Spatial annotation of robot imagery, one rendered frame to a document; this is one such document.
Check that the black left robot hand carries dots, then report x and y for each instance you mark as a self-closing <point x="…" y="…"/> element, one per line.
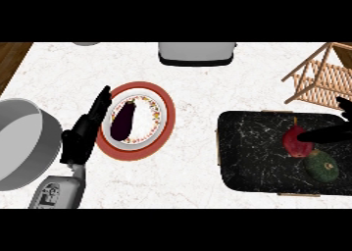
<point x="81" y="137"/>

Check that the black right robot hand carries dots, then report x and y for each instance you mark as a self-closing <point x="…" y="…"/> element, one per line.
<point x="345" y="130"/>

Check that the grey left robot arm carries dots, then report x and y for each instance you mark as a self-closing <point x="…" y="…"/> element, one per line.
<point x="57" y="192"/>

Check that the red pear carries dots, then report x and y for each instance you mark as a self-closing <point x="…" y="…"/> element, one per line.
<point x="295" y="143"/>

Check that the wooden tiered shelf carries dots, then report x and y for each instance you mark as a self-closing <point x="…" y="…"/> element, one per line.
<point x="323" y="81"/>

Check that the black marble tray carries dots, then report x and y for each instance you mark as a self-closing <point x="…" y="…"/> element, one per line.
<point x="261" y="153"/>

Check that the purple eggplant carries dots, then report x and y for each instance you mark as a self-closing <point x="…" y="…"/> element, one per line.
<point x="123" y="122"/>

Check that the green avocado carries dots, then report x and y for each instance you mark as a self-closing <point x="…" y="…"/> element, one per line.
<point x="322" y="166"/>

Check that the grey metal pot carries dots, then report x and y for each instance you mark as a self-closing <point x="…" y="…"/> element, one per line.
<point x="18" y="143"/>

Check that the white patterned plate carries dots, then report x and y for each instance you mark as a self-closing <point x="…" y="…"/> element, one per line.
<point x="147" y="127"/>

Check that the red round placemat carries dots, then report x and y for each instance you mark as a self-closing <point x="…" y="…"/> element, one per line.
<point x="166" y="111"/>

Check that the small grey round object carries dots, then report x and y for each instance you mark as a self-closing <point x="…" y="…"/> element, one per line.
<point x="85" y="43"/>

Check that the grey toaster appliance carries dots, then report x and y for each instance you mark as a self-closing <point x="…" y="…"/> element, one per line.
<point x="197" y="54"/>

